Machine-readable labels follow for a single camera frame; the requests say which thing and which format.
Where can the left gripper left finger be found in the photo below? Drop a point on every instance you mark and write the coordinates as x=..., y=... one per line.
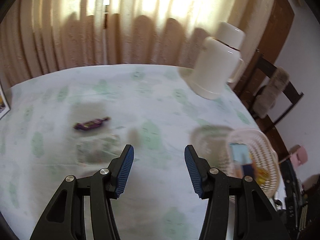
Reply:
x=64, y=218

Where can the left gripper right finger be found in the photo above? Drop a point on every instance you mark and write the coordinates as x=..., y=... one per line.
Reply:
x=255, y=216

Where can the yellow jelly cup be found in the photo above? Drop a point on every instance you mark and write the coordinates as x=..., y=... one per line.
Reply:
x=262, y=176

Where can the purple candy bar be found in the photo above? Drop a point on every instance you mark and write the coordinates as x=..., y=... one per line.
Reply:
x=90, y=125

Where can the pink plastic basket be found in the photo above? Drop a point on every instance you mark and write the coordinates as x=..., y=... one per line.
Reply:
x=262, y=153

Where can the pink small chair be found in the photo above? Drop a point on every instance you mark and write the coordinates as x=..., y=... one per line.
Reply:
x=298, y=156

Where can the cloud print tablecloth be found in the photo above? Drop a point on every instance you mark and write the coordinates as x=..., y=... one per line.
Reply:
x=151, y=108

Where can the grey fuzzy scarf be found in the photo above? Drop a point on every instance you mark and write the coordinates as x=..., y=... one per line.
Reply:
x=275, y=86

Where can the photo collage stand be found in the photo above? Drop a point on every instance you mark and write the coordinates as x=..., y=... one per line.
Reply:
x=4, y=106

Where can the dark wooden chair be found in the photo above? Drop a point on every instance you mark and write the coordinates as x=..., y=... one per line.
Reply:
x=263, y=86

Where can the white thermos jug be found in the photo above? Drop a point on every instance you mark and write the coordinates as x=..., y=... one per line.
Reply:
x=219, y=62

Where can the brown wooden door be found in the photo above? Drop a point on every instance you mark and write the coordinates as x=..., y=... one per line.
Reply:
x=271, y=43

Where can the beige curtain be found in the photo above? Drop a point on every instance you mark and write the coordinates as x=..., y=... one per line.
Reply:
x=44, y=36

